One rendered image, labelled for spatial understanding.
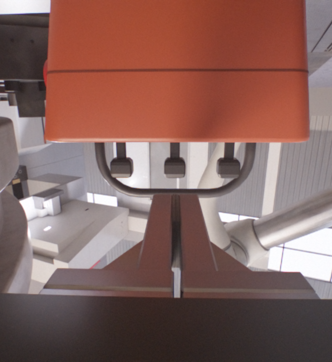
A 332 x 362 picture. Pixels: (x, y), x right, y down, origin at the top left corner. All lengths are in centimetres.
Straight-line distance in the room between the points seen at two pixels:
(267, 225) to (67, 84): 74
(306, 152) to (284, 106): 1348
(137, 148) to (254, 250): 285
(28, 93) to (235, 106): 130
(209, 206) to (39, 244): 272
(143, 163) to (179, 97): 337
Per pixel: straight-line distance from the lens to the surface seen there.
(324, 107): 1355
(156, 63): 19
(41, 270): 329
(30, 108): 144
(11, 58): 134
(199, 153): 323
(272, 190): 328
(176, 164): 26
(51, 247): 312
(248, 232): 86
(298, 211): 83
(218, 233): 73
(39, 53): 133
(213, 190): 33
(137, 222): 371
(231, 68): 19
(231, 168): 27
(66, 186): 413
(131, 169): 26
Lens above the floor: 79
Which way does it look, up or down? 16 degrees up
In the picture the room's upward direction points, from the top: 180 degrees clockwise
